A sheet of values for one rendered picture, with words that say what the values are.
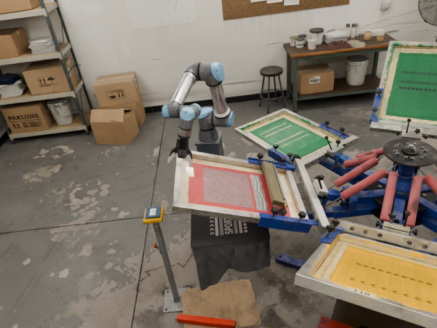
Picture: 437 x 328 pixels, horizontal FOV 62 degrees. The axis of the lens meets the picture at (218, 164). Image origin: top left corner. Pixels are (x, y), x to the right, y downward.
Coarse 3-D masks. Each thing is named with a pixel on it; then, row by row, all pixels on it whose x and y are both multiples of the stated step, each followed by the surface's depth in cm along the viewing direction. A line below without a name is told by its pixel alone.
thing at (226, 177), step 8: (200, 168) 234; (208, 168) 236; (216, 168) 238; (224, 168) 241; (200, 176) 226; (208, 176) 228; (216, 176) 230; (224, 176) 232; (232, 176) 234; (240, 176) 237; (248, 176) 239; (264, 176) 243; (216, 184) 223; (224, 184) 225; (232, 184) 227; (240, 184) 229; (248, 184) 231; (264, 184) 235; (264, 192) 228
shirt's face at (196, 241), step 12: (192, 216) 243; (204, 216) 242; (192, 228) 233; (204, 228) 232; (252, 228) 227; (264, 228) 226; (192, 240) 225; (204, 240) 224; (216, 240) 223; (228, 240) 222; (240, 240) 220
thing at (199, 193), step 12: (192, 192) 212; (204, 192) 214; (216, 192) 217; (228, 192) 220; (240, 192) 222; (252, 192) 225; (204, 204) 205; (216, 204) 207; (228, 204) 210; (240, 204) 212; (252, 204) 215; (288, 216) 214
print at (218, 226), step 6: (210, 222) 236; (216, 222) 236; (222, 222) 235; (228, 222) 235; (234, 222) 234; (240, 222) 233; (246, 222) 233; (210, 228) 232; (216, 228) 231; (222, 228) 230; (228, 228) 230; (234, 228) 229; (240, 228) 229; (246, 228) 228; (210, 234) 227; (216, 234) 227; (222, 234) 226
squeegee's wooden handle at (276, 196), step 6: (264, 162) 237; (264, 168) 233; (270, 168) 234; (264, 174) 230; (270, 174) 227; (270, 180) 221; (276, 180) 224; (270, 186) 216; (276, 186) 219; (270, 192) 213; (276, 192) 213; (276, 198) 207; (282, 198) 210; (276, 204) 207; (282, 204) 208
